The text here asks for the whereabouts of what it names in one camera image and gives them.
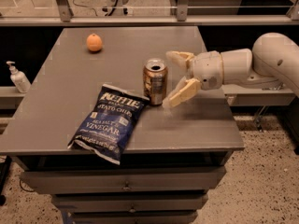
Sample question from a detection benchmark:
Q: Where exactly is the middle drawer with knob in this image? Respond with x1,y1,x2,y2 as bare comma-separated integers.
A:
52,192,207,213

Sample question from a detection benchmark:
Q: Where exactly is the black cable on floor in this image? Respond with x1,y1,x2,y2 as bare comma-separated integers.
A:
65,0,99,17

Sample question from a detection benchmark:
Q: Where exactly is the metal rail frame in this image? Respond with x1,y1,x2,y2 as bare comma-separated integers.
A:
0,0,299,26

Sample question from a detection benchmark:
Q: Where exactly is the top drawer with knob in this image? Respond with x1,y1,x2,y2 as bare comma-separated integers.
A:
21,167,226,194

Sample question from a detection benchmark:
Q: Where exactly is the drawer with knob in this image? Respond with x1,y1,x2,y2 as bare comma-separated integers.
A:
21,167,226,194
52,192,207,213

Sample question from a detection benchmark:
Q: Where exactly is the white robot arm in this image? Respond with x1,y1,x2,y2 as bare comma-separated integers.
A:
163,33,299,108

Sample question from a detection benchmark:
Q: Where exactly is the white pump soap bottle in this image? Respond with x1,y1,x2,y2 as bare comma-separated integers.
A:
7,61,31,93

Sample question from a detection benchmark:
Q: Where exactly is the blue Kettle chip bag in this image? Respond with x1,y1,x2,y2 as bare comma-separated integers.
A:
68,84,150,165

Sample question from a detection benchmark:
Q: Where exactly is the orange fruit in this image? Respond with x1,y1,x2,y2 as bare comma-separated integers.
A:
86,34,103,52

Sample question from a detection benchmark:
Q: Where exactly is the grey drawer cabinet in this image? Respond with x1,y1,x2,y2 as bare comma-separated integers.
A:
0,27,243,224

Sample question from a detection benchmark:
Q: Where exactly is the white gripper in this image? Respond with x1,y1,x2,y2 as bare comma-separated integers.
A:
163,51,223,108

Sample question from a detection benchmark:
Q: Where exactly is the orange soda can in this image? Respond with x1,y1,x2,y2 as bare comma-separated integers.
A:
143,58,168,105

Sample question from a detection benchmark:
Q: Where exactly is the bottom drawer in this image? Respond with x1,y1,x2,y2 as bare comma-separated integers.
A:
72,211,197,224

